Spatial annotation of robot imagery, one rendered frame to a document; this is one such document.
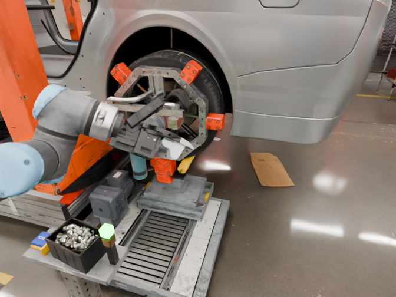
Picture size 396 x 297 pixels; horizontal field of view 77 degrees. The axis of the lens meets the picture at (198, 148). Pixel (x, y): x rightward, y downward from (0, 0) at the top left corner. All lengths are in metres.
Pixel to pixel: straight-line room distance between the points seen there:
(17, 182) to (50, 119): 0.18
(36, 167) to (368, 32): 1.31
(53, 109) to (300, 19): 1.05
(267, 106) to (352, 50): 0.44
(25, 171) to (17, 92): 0.84
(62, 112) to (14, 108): 0.76
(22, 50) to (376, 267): 2.22
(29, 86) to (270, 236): 1.66
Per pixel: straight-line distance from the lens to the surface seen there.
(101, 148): 1.76
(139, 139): 0.62
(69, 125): 0.64
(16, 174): 0.52
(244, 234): 1.89
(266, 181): 2.38
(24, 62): 1.33
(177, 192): 1.85
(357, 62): 1.40
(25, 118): 1.36
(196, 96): 1.32
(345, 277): 1.88
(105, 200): 1.62
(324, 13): 1.31
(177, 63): 1.40
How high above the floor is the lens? 1.40
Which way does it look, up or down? 30 degrees down
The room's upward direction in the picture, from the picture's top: straight up
